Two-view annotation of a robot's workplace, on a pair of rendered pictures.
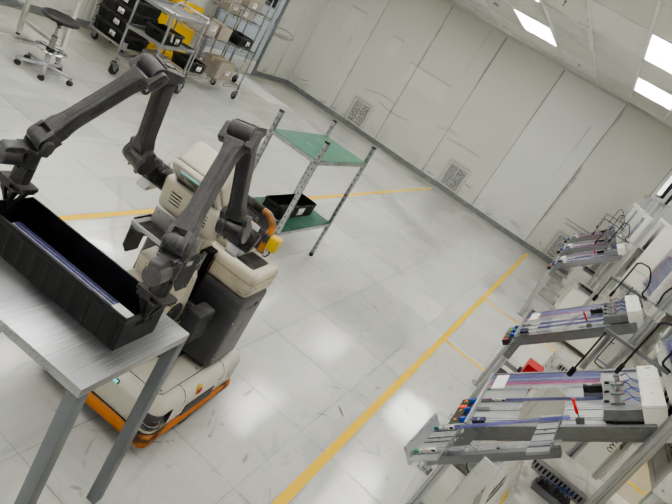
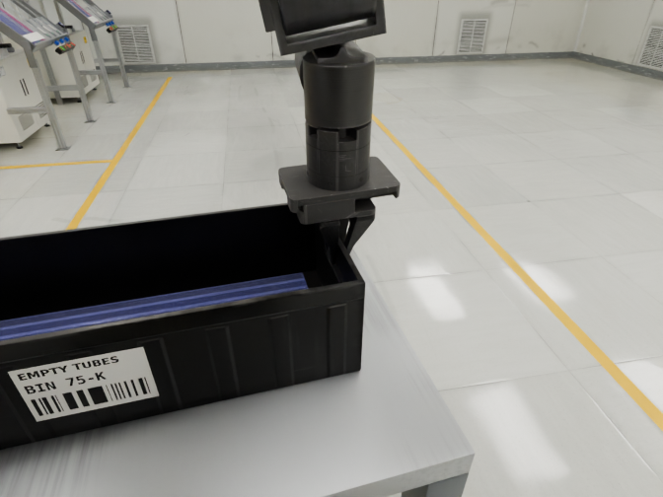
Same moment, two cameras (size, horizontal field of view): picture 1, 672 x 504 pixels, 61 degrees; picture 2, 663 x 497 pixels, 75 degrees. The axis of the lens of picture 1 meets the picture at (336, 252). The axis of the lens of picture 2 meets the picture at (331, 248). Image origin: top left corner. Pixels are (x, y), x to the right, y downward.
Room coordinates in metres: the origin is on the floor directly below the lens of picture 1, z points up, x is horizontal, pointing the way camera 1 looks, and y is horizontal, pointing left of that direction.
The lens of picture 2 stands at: (1.82, 0.74, 1.14)
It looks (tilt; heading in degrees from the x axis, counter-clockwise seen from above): 33 degrees down; 152
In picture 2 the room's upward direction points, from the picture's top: straight up
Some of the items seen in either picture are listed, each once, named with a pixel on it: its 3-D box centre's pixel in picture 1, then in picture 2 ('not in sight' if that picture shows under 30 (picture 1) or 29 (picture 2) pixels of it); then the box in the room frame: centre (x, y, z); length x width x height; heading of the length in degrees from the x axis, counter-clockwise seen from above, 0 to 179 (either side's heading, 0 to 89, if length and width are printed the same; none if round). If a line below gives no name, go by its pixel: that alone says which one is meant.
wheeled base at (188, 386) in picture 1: (147, 356); not in sight; (2.15, 0.48, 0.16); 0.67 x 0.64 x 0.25; 168
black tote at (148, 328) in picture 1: (70, 268); (48, 325); (1.42, 0.64, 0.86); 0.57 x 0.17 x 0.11; 78
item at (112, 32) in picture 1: (125, 22); not in sight; (7.25, 3.84, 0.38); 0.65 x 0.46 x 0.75; 76
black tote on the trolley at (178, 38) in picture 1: (164, 34); not in sight; (6.57, 3.00, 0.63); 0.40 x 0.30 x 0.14; 177
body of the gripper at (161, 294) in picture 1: (160, 286); not in sight; (1.37, 0.36, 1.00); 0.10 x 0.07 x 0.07; 78
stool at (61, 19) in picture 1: (53, 45); not in sight; (5.09, 3.25, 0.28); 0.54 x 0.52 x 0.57; 96
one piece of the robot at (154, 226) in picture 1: (165, 246); not in sight; (1.87, 0.55, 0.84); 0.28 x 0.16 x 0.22; 78
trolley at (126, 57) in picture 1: (161, 45); not in sight; (6.59, 3.00, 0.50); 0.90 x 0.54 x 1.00; 177
